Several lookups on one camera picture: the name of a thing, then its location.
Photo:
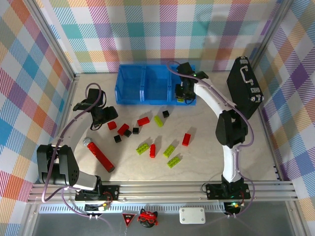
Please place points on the left small connector board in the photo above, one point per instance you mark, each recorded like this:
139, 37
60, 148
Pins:
102, 208

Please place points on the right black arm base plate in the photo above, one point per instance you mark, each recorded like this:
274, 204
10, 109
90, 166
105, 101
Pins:
214, 190

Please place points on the black red triangle badge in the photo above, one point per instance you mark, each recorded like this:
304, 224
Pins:
128, 218

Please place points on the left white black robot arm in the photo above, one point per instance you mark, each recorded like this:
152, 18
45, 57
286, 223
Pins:
66, 167

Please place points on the aluminium side rail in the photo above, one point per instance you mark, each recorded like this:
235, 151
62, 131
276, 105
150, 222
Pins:
273, 159
70, 98

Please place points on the white rectangular box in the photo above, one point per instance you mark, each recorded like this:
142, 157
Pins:
192, 215

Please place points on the blue three-compartment bin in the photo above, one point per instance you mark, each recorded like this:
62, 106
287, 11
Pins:
130, 83

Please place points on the black lego cube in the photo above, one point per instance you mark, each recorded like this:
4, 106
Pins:
166, 113
135, 130
127, 133
117, 138

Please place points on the slotted grey metal strip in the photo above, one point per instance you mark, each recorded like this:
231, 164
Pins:
160, 209

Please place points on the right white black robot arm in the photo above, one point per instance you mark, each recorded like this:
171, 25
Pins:
231, 162

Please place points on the red glitter tube silver cap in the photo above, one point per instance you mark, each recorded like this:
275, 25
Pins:
101, 155

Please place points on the lime green lego brick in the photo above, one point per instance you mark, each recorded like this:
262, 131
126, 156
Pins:
169, 151
142, 148
174, 162
158, 121

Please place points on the aluminium mounting rail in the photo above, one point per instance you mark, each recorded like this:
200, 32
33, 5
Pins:
160, 191

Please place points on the red lego brick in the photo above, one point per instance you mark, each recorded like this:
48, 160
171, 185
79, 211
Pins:
186, 139
112, 125
152, 150
143, 121
123, 129

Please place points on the right small connector board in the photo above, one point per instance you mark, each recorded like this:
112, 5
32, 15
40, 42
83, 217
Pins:
233, 205

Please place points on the aluminium frame post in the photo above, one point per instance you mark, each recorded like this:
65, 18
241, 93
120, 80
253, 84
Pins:
271, 32
57, 41

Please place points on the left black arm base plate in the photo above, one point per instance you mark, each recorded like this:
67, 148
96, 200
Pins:
110, 191

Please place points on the small connector board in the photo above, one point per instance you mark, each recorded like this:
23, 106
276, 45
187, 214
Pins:
102, 208
233, 205

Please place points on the black cat figure red glasses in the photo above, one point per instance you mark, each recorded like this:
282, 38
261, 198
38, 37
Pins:
147, 218

